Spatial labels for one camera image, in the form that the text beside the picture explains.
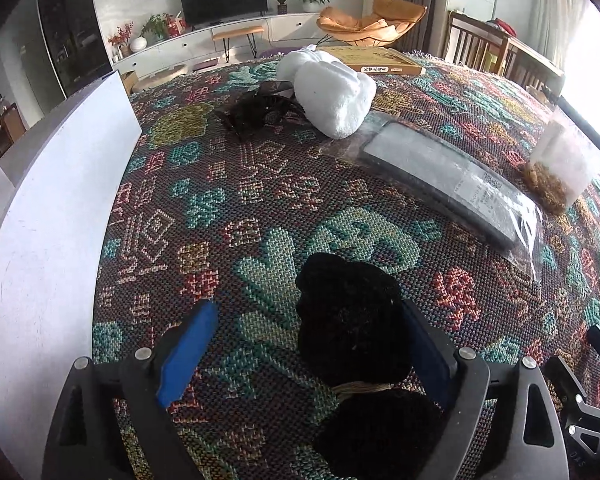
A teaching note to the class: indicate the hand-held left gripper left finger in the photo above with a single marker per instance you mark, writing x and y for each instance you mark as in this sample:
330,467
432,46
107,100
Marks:
190,355

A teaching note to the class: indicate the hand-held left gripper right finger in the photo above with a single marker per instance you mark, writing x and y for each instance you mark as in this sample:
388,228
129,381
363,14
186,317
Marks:
432,357

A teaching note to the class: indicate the black fuzzy scarf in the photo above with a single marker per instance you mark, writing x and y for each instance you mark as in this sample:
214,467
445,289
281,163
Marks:
355,320

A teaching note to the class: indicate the clear plastic bag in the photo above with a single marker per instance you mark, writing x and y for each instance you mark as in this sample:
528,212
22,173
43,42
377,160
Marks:
565,160

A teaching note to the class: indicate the patterned woven blanket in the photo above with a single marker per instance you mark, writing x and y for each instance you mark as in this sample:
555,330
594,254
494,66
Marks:
330,200

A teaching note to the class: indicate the white board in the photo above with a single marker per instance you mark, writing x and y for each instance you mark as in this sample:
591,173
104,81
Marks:
45,235

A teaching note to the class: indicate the grey packet in clear bag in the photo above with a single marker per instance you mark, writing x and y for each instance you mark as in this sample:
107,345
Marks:
430,165

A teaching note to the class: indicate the black lace cloth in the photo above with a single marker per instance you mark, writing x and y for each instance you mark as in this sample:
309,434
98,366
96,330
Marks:
250,110

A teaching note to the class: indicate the white towel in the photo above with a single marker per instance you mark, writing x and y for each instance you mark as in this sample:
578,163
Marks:
335,100

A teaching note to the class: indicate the cardboard box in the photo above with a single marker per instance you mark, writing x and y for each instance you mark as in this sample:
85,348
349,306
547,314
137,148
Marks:
131,81

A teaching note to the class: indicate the wooden chair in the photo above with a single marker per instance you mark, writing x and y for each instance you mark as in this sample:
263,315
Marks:
480,40
535,67

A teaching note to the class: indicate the small wooden furniture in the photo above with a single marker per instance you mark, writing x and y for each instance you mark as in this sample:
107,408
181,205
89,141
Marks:
10,127

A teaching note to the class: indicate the flat yellow box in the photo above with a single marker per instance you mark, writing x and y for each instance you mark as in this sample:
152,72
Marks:
375,60

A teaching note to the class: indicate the white vase with red flowers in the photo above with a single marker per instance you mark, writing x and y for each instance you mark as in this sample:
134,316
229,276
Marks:
137,44

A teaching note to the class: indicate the wooden bench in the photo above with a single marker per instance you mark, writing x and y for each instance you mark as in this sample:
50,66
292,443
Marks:
237,32

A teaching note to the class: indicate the red gift box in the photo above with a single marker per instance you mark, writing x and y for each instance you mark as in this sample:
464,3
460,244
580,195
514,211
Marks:
176,26

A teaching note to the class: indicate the leafy green plant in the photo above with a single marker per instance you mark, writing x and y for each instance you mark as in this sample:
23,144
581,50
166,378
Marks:
155,27

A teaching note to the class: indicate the red cloth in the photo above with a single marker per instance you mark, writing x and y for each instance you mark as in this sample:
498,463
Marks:
502,26

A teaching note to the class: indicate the orange lounge chair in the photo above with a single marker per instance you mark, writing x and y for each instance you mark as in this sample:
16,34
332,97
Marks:
375,25

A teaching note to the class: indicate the dark cabinet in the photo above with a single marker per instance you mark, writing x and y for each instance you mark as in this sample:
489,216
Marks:
70,30

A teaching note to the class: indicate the black television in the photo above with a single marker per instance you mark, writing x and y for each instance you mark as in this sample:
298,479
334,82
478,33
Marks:
225,0

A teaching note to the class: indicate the small potted plant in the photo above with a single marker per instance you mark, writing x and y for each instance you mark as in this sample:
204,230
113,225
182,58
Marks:
281,4

